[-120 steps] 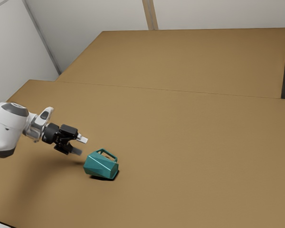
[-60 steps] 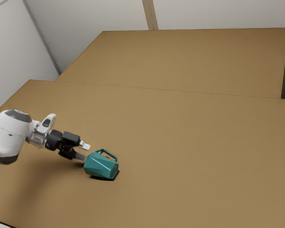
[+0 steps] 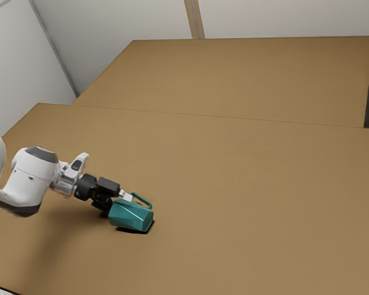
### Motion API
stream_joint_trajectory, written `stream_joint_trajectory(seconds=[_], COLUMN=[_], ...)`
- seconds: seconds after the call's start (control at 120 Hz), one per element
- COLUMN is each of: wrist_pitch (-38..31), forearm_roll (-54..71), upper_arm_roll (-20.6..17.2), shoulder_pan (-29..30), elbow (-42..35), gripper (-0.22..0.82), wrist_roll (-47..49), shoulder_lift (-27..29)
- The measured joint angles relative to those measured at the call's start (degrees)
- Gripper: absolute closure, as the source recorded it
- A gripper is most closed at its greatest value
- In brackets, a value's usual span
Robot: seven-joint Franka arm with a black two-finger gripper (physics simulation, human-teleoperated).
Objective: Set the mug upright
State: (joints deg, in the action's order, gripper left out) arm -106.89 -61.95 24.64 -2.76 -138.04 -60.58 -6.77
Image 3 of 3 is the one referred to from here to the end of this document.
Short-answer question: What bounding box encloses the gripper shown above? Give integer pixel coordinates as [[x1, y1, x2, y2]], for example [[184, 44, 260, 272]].
[[74, 173, 134, 215]]

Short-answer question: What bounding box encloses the teal faceted mug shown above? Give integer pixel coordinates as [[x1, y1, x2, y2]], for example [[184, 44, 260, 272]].
[[107, 192, 154, 233]]

